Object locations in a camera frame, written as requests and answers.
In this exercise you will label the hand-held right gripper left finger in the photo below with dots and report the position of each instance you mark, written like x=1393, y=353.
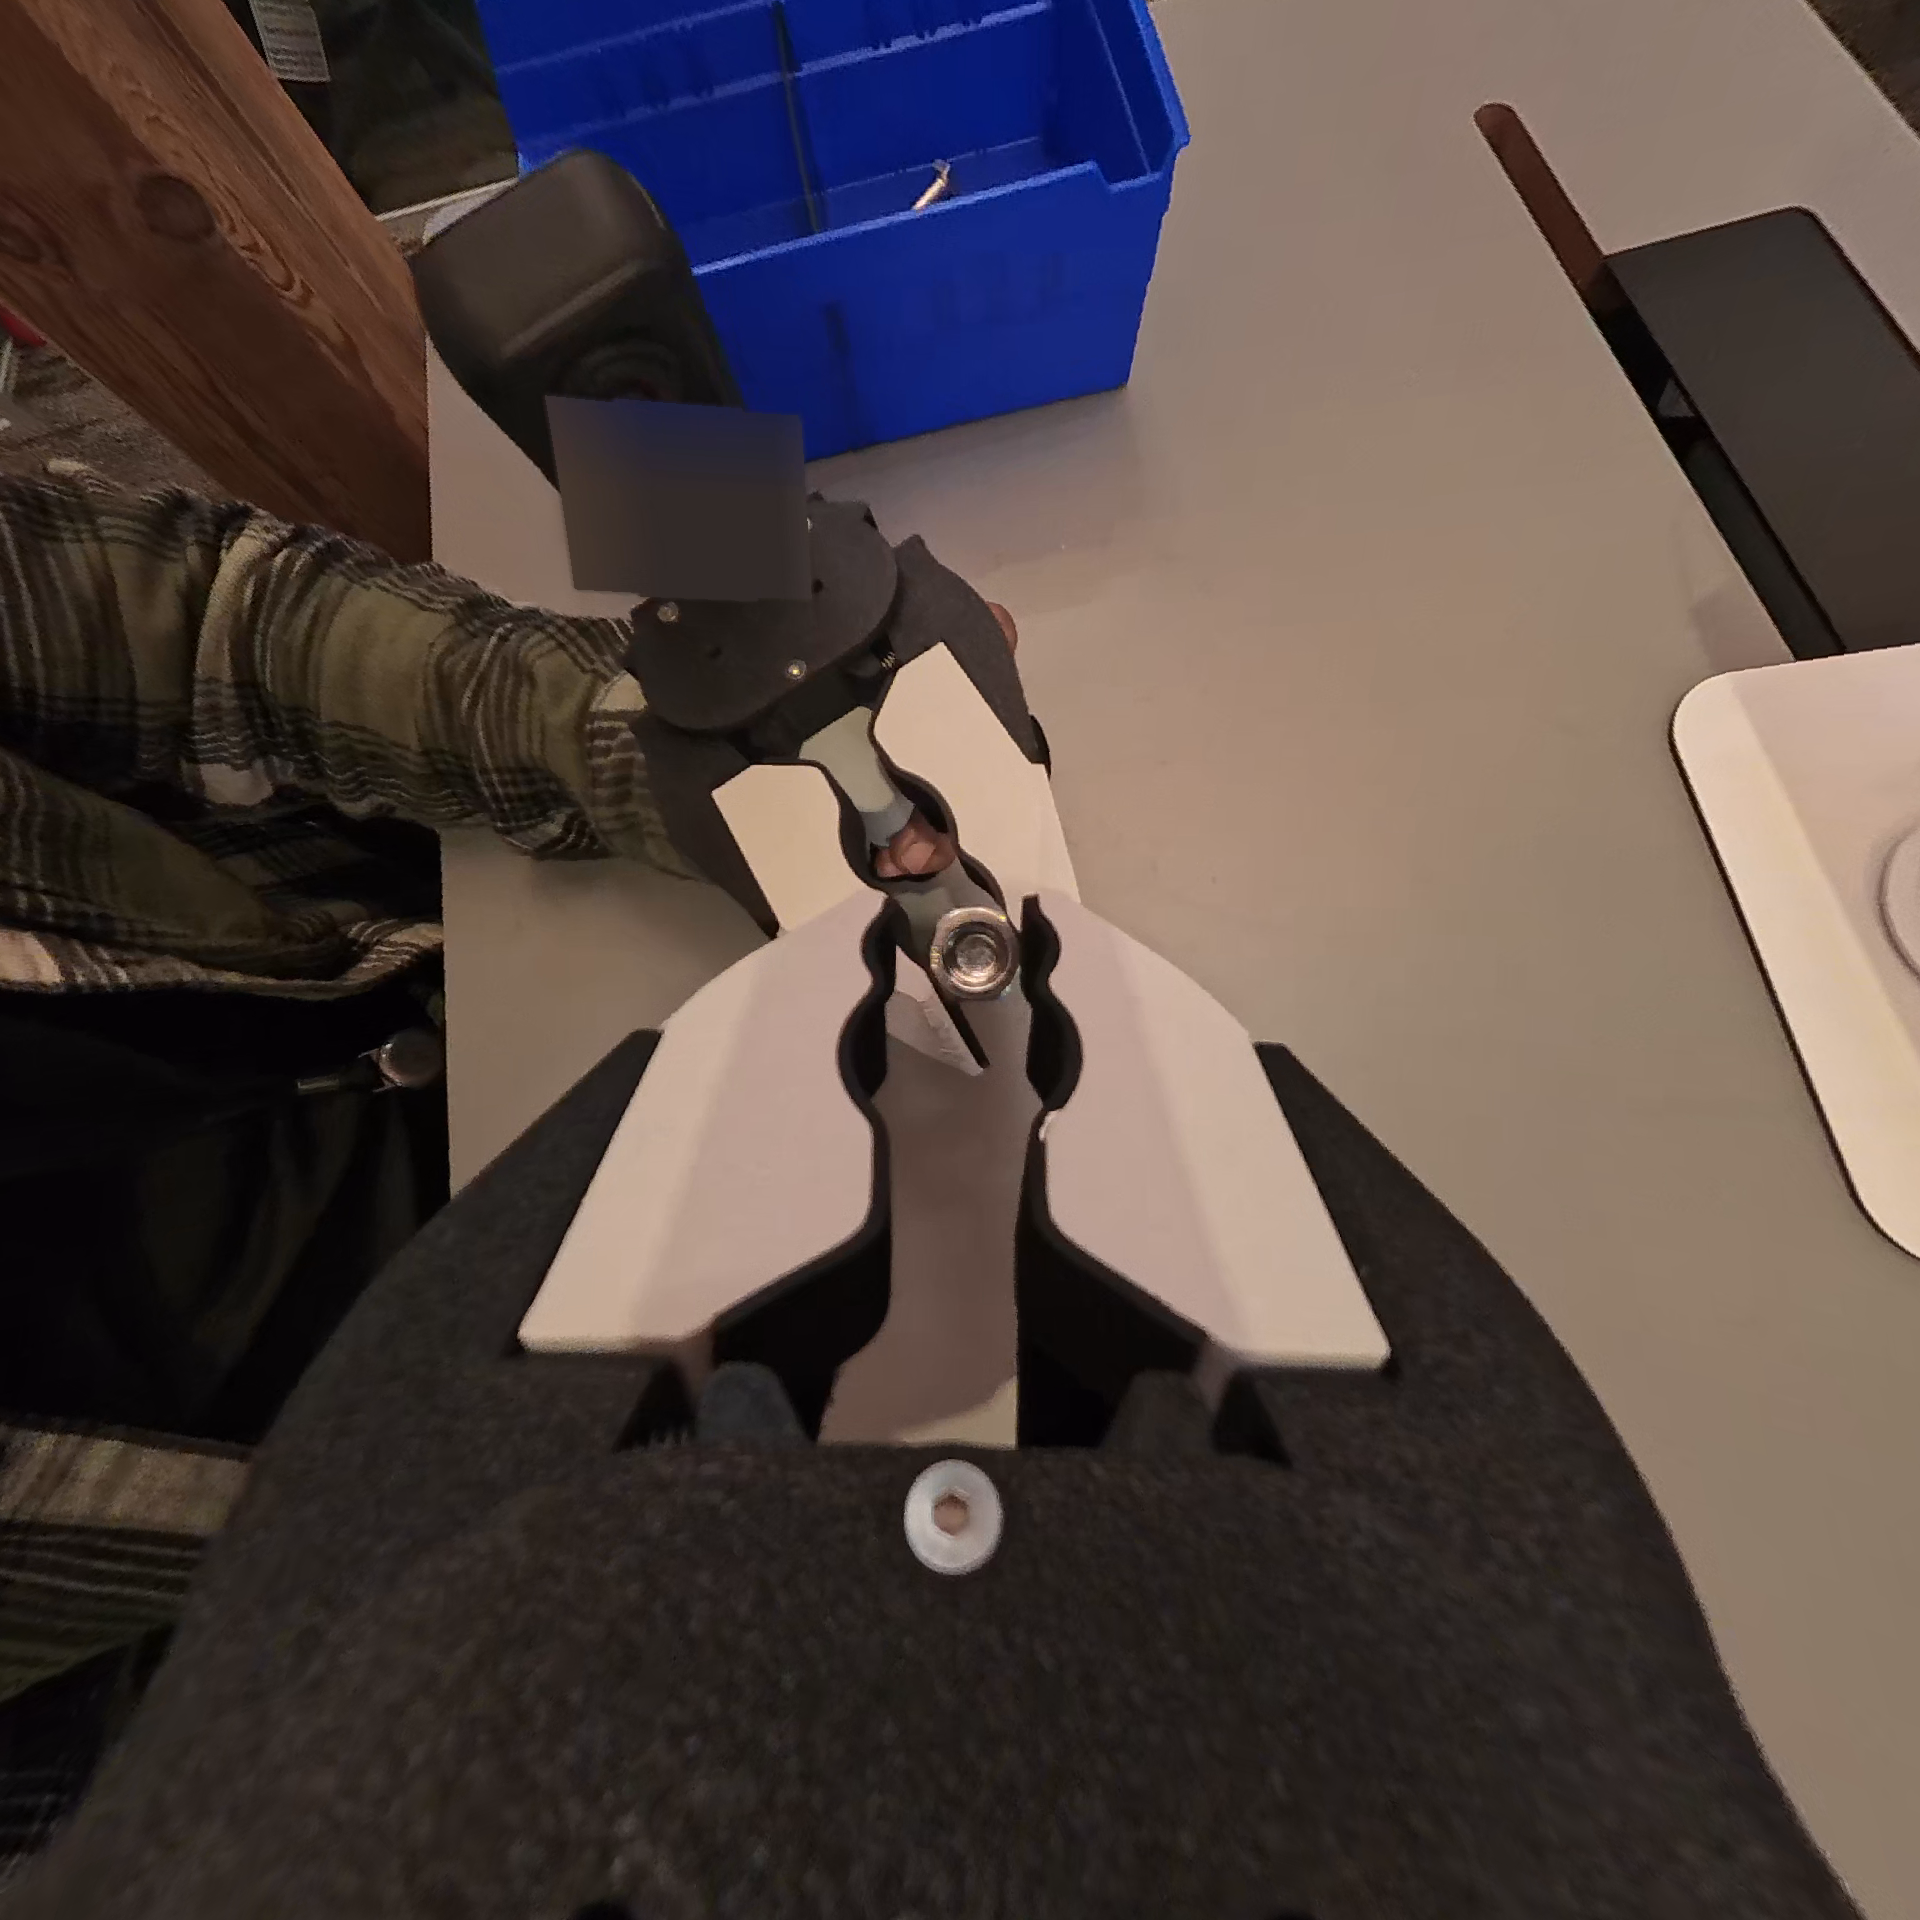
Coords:
x=708, y=1167

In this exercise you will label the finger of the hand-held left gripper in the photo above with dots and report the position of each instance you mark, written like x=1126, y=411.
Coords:
x=787, y=857
x=981, y=762

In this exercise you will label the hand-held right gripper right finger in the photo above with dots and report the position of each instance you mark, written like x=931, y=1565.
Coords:
x=1196, y=1182

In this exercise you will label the silver hex nut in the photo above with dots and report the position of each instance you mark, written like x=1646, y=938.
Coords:
x=938, y=961

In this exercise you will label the blue plastic bin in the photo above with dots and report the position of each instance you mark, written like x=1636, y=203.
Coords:
x=974, y=328

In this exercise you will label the person's left forearm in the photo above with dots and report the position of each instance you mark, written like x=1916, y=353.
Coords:
x=452, y=689

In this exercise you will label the person's left hand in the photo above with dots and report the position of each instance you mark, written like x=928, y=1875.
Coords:
x=998, y=628

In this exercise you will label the person's torso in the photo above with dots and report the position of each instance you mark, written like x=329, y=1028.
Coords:
x=149, y=928

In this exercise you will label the white tablet stand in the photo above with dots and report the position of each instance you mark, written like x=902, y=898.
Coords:
x=1799, y=928

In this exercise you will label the black flat tablet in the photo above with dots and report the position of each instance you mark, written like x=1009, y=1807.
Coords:
x=1774, y=423

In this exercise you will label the wooden post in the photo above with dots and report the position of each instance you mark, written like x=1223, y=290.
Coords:
x=194, y=222

